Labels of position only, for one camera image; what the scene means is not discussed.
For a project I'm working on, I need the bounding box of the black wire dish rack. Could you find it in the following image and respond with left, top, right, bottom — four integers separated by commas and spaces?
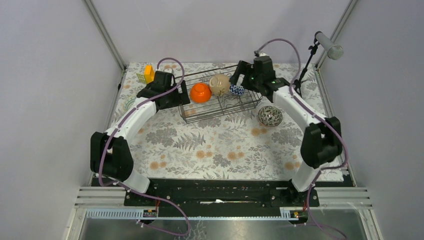
178, 63, 262, 123

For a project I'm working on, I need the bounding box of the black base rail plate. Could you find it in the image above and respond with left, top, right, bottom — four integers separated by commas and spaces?
92, 177, 321, 220

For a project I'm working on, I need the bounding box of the black microphone tripod stand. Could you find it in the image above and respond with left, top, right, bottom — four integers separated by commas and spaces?
293, 39, 320, 98

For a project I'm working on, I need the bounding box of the purple cable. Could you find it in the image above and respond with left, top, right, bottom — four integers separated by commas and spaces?
97, 57, 192, 237
254, 38, 349, 239

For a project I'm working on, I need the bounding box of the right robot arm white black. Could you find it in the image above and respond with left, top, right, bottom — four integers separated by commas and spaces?
230, 56, 343, 206

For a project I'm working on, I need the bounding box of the silver microphone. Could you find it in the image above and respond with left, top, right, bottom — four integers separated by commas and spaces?
314, 31, 344, 60

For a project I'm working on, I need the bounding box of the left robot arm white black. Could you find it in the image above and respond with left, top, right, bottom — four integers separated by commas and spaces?
90, 70, 190, 206

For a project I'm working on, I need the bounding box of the beige bowl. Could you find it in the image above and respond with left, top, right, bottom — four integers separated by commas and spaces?
208, 73, 231, 97

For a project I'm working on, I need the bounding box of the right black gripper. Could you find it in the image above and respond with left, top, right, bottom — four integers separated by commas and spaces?
228, 60, 262, 94

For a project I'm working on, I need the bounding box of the orange bowl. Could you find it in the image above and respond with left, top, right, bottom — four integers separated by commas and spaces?
190, 82, 212, 103

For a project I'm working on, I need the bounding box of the floral patterned table mat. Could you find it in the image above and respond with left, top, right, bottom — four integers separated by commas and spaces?
112, 62, 325, 181

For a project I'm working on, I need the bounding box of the blue zigzag pattern bowl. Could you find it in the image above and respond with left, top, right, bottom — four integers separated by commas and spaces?
229, 84, 245, 96

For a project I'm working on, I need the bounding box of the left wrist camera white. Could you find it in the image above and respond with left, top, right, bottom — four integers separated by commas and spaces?
163, 68, 175, 75

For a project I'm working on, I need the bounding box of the orange yellow block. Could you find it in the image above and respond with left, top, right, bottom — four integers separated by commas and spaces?
143, 65, 156, 84

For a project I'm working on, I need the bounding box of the pink speckled bowl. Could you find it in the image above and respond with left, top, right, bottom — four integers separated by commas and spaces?
257, 105, 283, 127

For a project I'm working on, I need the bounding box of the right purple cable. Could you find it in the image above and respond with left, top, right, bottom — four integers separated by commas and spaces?
254, 38, 349, 239

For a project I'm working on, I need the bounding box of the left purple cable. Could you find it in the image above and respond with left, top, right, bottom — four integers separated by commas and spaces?
97, 57, 192, 237

